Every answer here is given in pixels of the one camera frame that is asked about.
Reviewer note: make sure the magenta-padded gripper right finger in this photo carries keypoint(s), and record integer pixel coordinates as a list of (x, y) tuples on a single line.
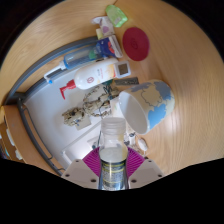
[(147, 171)]

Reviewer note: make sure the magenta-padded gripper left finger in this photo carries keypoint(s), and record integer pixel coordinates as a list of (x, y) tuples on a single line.
[(78, 171)]

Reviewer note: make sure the clear plastic drink bottle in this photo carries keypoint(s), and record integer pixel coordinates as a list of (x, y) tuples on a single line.
[(113, 161)]

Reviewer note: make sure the white desk lamp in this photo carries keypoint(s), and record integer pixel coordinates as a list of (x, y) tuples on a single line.
[(80, 148)]

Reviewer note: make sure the white earbuds case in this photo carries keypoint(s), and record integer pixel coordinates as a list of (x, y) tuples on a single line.
[(142, 145)]

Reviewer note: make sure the white mug with blue map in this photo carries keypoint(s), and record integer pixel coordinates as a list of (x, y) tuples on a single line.
[(156, 106)]

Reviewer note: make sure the brown tree figure toy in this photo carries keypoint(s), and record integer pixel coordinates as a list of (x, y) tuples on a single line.
[(96, 105)]

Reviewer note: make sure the grey metal ruler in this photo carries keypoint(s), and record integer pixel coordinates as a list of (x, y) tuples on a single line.
[(126, 81)]

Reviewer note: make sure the white lotion bottle red pump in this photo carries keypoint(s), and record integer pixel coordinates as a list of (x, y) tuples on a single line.
[(95, 75)]

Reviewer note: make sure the small white digital clock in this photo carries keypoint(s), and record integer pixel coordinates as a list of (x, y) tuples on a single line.
[(122, 69)]

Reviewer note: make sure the flat round red coaster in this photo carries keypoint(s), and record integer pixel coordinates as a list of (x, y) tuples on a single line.
[(136, 44)]

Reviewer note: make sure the blue and white box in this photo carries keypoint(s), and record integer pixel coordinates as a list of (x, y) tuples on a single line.
[(108, 46)]

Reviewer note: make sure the green packet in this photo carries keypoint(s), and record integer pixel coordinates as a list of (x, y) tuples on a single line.
[(116, 15)]

